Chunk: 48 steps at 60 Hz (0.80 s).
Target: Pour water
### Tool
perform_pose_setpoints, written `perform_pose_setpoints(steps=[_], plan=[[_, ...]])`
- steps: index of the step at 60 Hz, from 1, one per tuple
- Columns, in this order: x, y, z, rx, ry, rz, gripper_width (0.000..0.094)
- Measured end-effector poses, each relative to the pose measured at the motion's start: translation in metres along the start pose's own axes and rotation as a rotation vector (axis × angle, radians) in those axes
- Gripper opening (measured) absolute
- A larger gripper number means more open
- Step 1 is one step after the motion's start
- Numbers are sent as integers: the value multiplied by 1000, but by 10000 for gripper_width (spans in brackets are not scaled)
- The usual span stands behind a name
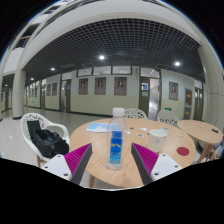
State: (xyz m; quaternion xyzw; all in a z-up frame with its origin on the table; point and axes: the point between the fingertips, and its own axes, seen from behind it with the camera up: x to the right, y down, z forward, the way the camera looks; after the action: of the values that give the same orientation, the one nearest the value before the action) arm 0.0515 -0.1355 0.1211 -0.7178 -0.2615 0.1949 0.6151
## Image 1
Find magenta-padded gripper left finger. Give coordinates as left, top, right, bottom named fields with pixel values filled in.
left=40, top=142, right=94, bottom=186

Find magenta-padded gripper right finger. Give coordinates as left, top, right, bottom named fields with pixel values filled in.
left=130, top=142, right=184, bottom=186

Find clear plastic water bottle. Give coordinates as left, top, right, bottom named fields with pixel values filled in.
left=105, top=106, right=128, bottom=172

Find white ceramic cup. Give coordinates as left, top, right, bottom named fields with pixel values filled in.
left=146, top=128, right=169, bottom=154

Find black backpack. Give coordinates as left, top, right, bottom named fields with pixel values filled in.
left=26, top=120, right=70, bottom=159

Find light blue booklet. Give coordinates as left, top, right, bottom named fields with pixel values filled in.
left=85, top=122, right=110, bottom=134

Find flat round red coaster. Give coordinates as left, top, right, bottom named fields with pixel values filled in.
left=176, top=146, right=190, bottom=157

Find white plastic lattice chair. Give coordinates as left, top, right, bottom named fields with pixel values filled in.
left=123, top=107, right=148, bottom=120
left=156, top=109, right=181, bottom=127
left=19, top=112, right=71, bottom=168

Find round wooden side table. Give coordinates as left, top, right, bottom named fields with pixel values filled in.
left=176, top=119, right=224, bottom=164

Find open dark green door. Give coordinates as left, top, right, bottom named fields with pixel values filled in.
left=138, top=77, right=161, bottom=118

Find red notice board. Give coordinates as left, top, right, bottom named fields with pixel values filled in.
left=184, top=88, right=194, bottom=108

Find person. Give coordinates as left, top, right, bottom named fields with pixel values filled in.
left=209, top=138, right=224, bottom=162

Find round ceiling lights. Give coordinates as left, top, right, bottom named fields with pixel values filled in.
left=29, top=54, right=182, bottom=83

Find framed wall portraits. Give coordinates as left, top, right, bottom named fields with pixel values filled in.
left=28, top=76, right=180, bottom=103

